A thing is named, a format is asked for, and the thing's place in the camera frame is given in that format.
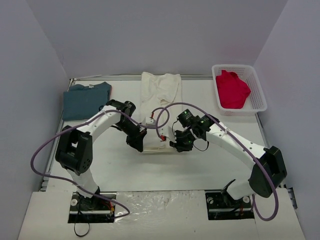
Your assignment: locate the folded teal t shirt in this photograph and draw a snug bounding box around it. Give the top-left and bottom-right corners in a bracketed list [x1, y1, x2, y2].
[62, 82, 112, 121]

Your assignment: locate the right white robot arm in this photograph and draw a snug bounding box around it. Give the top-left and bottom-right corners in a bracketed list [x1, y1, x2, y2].
[169, 109, 287, 207]

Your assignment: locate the purple cable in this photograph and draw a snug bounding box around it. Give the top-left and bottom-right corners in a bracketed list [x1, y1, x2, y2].
[30, 107, 171, 218]
[155, 101, 279, 221]

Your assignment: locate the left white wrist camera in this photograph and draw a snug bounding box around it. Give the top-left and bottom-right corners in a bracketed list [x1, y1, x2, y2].
[141, 117, 156, 130]

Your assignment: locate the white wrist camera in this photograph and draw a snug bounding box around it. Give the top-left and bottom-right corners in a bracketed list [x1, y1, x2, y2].
[159, 126, 176, 142]
[141, 117, 156, 130]

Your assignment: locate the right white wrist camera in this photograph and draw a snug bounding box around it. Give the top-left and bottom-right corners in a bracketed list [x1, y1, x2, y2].
[159, 126, 176, 142]

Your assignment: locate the white plastic basket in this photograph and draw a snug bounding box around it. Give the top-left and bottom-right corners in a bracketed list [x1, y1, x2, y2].
[211, 64, 268, 116]

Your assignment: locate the red t shirt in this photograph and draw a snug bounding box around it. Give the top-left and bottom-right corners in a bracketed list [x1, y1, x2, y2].
[215, 70, 251, 109]

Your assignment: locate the aluminium table rail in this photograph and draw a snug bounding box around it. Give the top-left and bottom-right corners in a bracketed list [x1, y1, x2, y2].
[72, 73, 213, 82]

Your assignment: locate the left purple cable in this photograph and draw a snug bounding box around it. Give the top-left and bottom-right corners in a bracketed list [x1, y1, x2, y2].
[30, 107, 171, 218]

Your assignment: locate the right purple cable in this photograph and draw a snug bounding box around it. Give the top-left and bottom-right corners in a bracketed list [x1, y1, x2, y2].
[155, 101, 279, 221]

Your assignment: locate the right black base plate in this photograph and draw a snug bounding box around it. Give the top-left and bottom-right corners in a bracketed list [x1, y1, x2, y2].
[205, 190, 255, 221]

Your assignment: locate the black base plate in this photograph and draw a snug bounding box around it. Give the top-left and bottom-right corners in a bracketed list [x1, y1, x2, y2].
[205, 190, 255, 221]
[68, 192, 116, 224]

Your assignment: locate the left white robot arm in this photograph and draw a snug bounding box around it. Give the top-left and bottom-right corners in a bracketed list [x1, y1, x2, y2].
[55, 99, 147, 210]

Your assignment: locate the white t shirt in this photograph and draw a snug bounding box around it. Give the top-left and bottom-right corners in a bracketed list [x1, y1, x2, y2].
[140, 72, 183, 153]

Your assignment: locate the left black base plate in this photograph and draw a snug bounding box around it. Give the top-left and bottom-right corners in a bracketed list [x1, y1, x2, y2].
[68, 192, 116, 224]

